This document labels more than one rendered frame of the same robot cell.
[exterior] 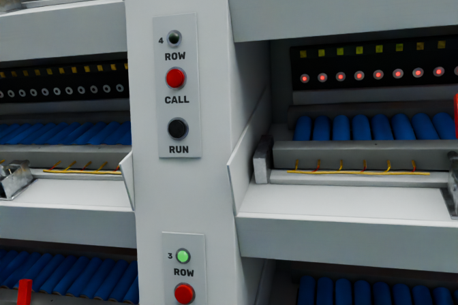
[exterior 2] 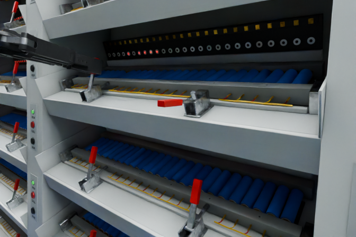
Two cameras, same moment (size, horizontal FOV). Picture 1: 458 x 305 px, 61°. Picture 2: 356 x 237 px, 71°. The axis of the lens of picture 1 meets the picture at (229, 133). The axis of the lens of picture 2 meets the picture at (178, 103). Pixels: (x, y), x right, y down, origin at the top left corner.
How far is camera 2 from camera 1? 0.16 m
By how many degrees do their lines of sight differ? 22
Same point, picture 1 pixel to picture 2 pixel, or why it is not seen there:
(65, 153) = (236, 87)
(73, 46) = not seen: outside the picture
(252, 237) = not seen: outside the picture
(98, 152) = (267, 87)
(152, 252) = (337, 180)
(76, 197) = (254, 121)
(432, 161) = not seen: outside the picture
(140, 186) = (332, 115)
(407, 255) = not seen: outside the picture
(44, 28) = not seen: outside the picture
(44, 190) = (222, 113)
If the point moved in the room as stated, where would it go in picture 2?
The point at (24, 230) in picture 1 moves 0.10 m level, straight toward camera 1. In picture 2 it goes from (206, 142) to (229, 166)
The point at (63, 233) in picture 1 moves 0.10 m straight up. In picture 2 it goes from (239, 149) to (243, 67)
